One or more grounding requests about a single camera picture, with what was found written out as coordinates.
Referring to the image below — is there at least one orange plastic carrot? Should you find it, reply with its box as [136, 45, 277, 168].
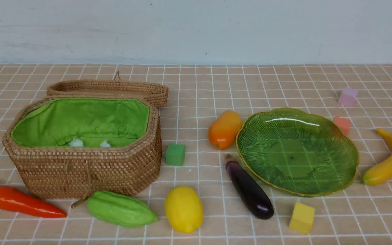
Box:
[0, 185, 67, 218]

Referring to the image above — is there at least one pink foam cube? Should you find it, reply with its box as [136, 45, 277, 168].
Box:
[338, 87, 358, 107]

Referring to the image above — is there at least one yellow foam cube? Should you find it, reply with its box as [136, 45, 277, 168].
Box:
[288, 202, 315, 234]

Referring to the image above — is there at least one orange plastic mango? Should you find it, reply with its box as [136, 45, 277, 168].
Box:
[208, 110, 242, 150]

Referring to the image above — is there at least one green foam cube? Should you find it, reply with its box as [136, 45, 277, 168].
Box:
[165, 143, 185, 166]

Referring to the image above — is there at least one dark purple plastic eggplant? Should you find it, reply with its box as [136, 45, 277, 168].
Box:
[225, 154, 274, 220]

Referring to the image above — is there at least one checkered beige tablecloth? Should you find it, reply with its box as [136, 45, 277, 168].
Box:
[0, 64, 392, 245]

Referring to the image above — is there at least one woven wicker basket lid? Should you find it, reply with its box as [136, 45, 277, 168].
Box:
[46, 72, 169, 108]

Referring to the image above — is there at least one yellow plastic lemon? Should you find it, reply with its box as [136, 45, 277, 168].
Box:
[164, 186, 204, 234]

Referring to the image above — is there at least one green glass leaf plate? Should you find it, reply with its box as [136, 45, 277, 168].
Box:
[235, 108, 359, 197]

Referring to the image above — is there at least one yellow plastic banana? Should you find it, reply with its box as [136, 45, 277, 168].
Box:
[361, 128, 392, 186]

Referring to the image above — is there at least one woven wicker basket green lining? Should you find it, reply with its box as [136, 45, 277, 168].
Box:
[2, 96, 163, 199]

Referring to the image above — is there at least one red foam cube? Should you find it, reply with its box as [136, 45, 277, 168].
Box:
[333, 117, 350, 135]

